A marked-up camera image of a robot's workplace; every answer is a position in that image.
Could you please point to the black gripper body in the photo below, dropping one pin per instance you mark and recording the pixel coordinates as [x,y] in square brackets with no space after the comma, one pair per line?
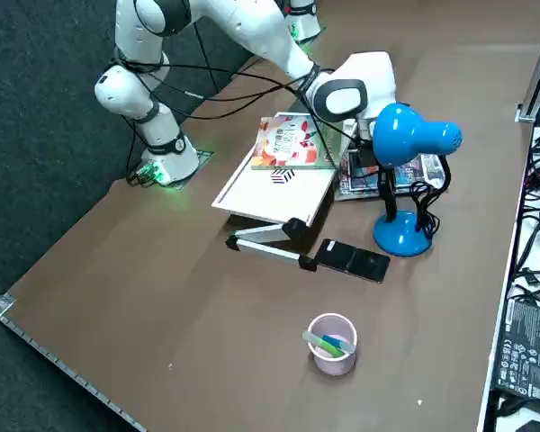
[365,155]

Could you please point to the blue desk lamp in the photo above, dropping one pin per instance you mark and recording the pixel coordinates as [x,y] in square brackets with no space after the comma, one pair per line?
[405,130]

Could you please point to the green cover picture book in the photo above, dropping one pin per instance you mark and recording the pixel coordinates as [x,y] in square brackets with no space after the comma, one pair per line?
[292,144]

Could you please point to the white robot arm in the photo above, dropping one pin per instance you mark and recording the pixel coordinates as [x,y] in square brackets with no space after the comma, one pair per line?
[252,31]
[303,13]

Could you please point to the white folding book stand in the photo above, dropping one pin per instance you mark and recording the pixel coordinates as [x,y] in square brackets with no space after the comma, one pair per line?
[274,198]

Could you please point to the white bordered comic magazine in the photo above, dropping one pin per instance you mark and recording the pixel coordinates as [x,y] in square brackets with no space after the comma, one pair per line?
[364,173]

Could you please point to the blue wrapped magazine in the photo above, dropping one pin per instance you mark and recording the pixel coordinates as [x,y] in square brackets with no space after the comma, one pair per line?
[432,173]

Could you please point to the black rectangular folding case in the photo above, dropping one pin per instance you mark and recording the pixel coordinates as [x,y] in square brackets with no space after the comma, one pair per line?
[355,263]

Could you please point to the blue pen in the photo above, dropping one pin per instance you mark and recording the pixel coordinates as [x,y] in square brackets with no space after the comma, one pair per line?
[337,340]

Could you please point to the green highlighter pen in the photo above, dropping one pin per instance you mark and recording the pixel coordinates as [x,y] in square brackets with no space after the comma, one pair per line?
[326,346]

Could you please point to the pink pen cup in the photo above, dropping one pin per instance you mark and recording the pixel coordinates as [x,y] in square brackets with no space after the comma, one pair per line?
[333,366]

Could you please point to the labelled black power adapter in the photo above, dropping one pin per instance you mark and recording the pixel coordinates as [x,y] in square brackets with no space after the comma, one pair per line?
[526,346]

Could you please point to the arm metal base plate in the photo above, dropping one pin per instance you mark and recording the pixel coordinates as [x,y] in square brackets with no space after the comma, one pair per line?
[204,157]

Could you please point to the aluminium frame post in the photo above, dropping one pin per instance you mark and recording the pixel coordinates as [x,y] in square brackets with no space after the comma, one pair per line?
[537,67]

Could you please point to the aluminium table edge rail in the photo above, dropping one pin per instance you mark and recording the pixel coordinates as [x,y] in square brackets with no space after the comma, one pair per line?
[6,303]

